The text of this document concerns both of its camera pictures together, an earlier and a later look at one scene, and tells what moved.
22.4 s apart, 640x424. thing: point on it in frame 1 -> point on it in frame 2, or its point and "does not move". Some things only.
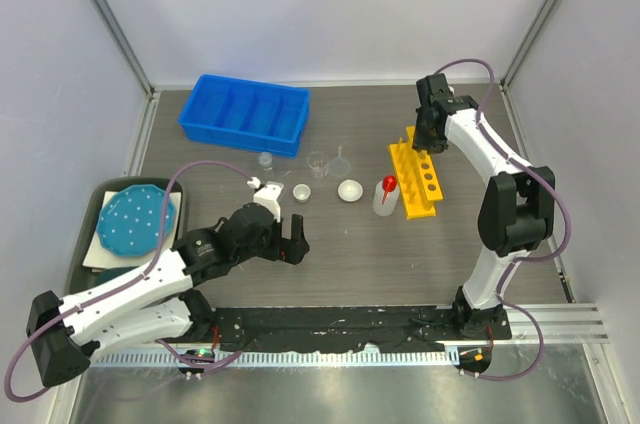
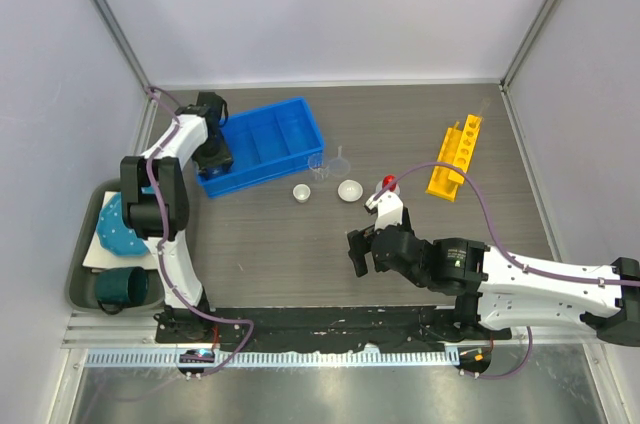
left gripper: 291,249 -> 221,159
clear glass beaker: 318,162 does not move
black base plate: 344,328 does not move
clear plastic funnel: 339,165 does not move
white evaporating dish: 350,190 does not move
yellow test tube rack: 417,177 -> 456,148
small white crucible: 301,193 does not move
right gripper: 422,144 -> 359,243
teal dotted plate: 130,222 does not move
